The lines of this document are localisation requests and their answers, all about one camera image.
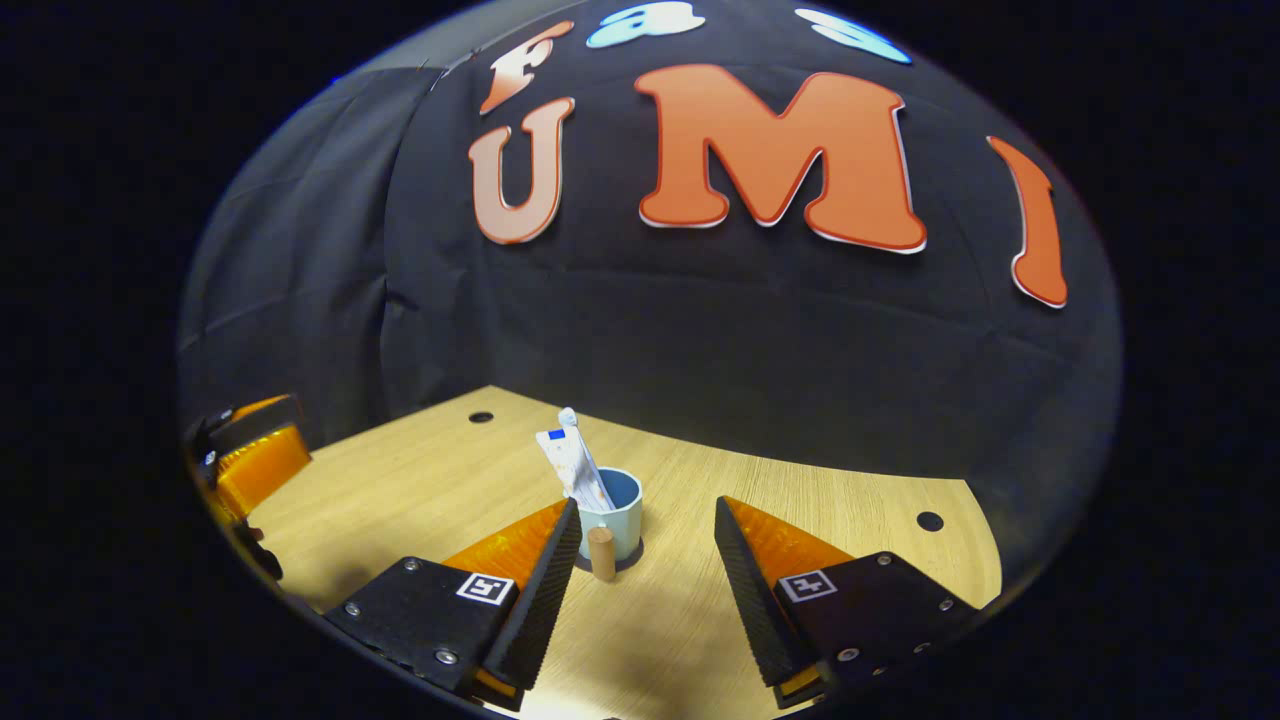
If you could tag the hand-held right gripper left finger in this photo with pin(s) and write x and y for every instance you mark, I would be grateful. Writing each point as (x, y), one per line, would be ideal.
(545, 600)

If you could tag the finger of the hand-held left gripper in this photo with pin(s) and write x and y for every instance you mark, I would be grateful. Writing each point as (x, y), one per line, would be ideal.
(255, 430)
(260, 403)

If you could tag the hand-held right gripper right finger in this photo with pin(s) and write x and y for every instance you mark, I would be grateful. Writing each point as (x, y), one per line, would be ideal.
(750, 600)

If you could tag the dark round coaster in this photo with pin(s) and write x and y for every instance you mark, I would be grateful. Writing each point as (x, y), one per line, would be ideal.
(632, 560)

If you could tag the light blue cup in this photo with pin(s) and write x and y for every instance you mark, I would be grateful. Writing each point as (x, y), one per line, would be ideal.
(622, 530)

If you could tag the white toothpaste tube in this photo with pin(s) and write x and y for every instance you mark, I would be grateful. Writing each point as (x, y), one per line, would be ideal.
(570, 465)

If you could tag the white toothbrush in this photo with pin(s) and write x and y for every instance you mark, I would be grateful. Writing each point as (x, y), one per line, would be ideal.
(568, 417)

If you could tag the wooden desktop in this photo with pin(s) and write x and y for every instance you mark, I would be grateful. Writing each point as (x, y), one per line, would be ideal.
(660, 620)

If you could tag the black backdrop cloth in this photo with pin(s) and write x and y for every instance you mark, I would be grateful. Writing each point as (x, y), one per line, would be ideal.
(700, 330)

